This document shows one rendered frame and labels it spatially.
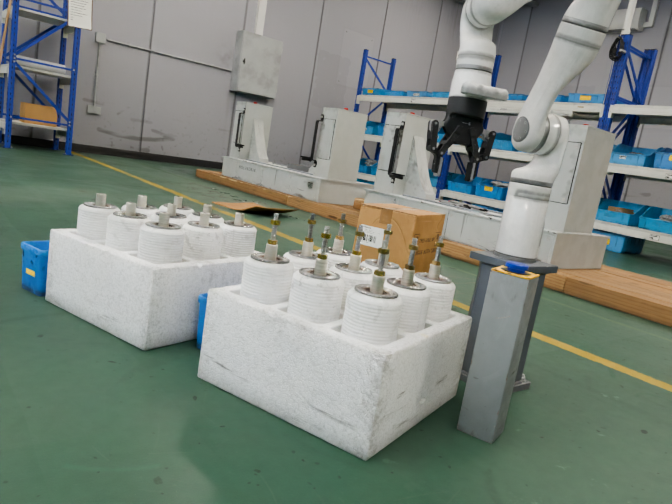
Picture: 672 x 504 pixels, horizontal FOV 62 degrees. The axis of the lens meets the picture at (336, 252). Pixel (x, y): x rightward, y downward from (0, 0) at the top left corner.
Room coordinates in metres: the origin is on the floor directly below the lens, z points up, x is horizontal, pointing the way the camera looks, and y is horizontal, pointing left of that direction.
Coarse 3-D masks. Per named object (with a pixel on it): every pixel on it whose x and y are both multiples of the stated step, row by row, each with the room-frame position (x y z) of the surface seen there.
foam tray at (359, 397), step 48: (240, 288) 1.07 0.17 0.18; (240, 336) 0.98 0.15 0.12; (288, 336) 0.92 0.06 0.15; (336, 336) 0.87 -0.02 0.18; (432, 336) 0.97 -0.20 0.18; (240, 384) 0.97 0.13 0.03; (288, 384) 0.91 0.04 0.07; (336, 384) 0.86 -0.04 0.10; (384, 384) 0.83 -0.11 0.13; (432, 384) 1.01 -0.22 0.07; (336, 432) 0.85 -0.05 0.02; (384, 432) 0.86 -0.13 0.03
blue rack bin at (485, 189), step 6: (486, 180) 6.52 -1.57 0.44; (492, 180) 6.59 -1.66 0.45; (498, 180) 6.67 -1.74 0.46; (480, 186) 6.35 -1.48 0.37; (486, 186) 6.29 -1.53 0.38; (492, 186) 6.22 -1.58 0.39; (480, 192) 6.35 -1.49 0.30; (486, 192) 6.29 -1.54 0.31; (492, 192) 6.23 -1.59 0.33; (498, 192) 6.17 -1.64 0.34; (504, 192) 6.17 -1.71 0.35; (492, 198) 6.23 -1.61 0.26; (498, 198) 6.16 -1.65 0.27; (504, 198) 6.19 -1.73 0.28
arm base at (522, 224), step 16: (512, 192) 1.26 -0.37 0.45; (528, 192) 1.23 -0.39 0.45; (544, 192) 1.24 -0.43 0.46; (512, 208) 1.25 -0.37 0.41; (528, 208) 1.23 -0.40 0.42; (544, 208) 1.24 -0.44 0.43; (512, 224) 1.24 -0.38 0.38; (528, 224) 1.23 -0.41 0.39; (544, 224) 1.28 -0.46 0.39; (512, 240) 1.24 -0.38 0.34; (528, 240) 1.23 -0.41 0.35; (512, 256) 1.24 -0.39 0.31; (528, 256) 1.24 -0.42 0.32
